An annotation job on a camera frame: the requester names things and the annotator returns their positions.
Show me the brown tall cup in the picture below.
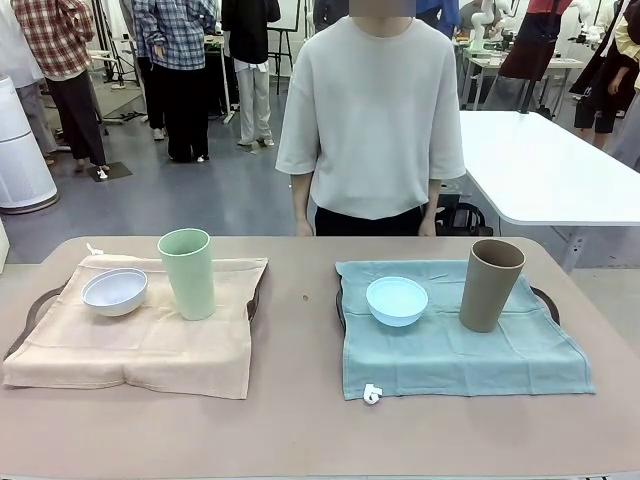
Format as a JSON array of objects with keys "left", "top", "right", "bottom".
[{"left": 458, "top": 239, "right": 527, "bottom": 334}]

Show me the light blue bowl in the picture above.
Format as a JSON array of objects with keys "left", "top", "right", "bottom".
[{"left": 365, "top": 277, "right": 430, "bottom": 329}]

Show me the pale green tall cup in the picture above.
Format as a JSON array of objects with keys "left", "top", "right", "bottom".
[{"left": 156, "top": 228, "right": 217, "bottom": 322}]

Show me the blue-grey cloth mat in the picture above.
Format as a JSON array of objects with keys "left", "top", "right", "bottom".
[{"left": 334, "top": 259, "right": 597, "bottom": 406}]

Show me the white bowl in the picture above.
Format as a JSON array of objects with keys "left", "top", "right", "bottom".
[{"left": 81, "top": 268, "right": 149, "bottom": 318}]

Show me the beige cloth mat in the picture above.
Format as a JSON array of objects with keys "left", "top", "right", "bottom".
[{"left": 2, "top": 243, "right": 270, "bottom": 401}]

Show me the person's left forearm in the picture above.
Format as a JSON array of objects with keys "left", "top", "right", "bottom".
[{"left": 419, "top": 178, "right": 445, "bottom": 222}]

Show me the person's right forearm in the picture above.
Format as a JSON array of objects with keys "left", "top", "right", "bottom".
[{"left": 291, "top": 172, "right": 315, "bottom": 225}]

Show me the black bag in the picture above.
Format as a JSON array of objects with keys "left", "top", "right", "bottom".
[{"left": 439, "top": 202, "right": 494, "bottom": 236}]

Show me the white rounded table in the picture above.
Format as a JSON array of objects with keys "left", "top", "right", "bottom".
[{"left": 457, "top": 110, "right": 640, "bottom": 274}]

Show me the person in cream sweater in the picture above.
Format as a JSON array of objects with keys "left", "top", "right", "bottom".
[{"left": 276, "top": 0, "right": 467, "bottom": 237}]

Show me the figure in red navy dress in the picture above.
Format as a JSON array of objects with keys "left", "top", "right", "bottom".
[{"left": 499, "top": 0, "right": 576, "bottom": 114}]

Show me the figure in black top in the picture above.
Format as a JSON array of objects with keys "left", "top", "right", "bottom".
[{"left": 222, "top": 0, "right": 282, "bottom": 147}]

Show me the mannequin in blue top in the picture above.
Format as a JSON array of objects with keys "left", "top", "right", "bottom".
[{"left": 414, "top": 0, "right": 462, "bottom": 39}]

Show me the mannequin in dark jacket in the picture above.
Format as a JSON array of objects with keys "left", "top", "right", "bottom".
[{"left": 312, "top": 0, "right": 351, "bottom": 24}]

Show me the figure in black clothes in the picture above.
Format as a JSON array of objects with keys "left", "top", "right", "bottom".
[{"left": 569, "top": 14, "right": 636, "bottom": 136}]

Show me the figure in blue plaid shirt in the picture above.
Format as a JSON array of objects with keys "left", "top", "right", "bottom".
[{"left": 132, "top": 0, "right": 220, "bottom": 164}]

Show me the white air purifier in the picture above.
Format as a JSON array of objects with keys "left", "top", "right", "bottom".
[{"left": 0, "top": 73, "right": 60, "bottom": 215}]

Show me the figure in red plaid shirt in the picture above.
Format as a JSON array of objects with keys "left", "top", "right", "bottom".
[{"left": 10, "top": 0, "right": 109, "bottom": 174}]

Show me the figure in white coat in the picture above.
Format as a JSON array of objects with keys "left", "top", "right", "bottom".
[{"left": 0, "top": 0, "right": 56, "bottom": 156}]

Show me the dark brown handled tray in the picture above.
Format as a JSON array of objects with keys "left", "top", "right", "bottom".
[
  {"left": 334, "top": 284, "right": 560, "bottom": 334},
  {"left": 3, "top": 272, "right": 262, "bottom": 362}
]

